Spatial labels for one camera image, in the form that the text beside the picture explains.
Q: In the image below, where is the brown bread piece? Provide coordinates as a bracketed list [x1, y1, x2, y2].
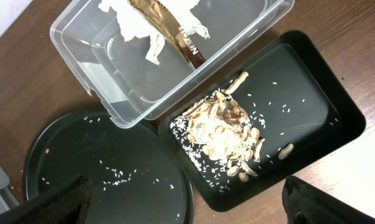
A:
[129, 0, 210, 68]

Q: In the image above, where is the black rectangular tray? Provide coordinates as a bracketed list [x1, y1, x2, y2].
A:
[159, 30, 366, 212]

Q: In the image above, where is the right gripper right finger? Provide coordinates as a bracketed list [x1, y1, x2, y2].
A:
[282, 175, 375, 224]

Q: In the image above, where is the round black tray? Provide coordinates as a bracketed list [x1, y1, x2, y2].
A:
[23, 108, 194, 224]

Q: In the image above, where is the food scraps pile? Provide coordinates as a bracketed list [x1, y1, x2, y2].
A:
[169, 71, 339, 194]

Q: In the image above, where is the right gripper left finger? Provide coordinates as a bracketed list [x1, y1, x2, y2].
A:
[0, 175, 92, 224]

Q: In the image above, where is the clear plastic bin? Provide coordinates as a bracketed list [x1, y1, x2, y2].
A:
[50, 0, 295, 129]

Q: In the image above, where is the crumpled white paper wrapper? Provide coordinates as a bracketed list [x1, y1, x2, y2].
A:
[98, 0, 210, 68]

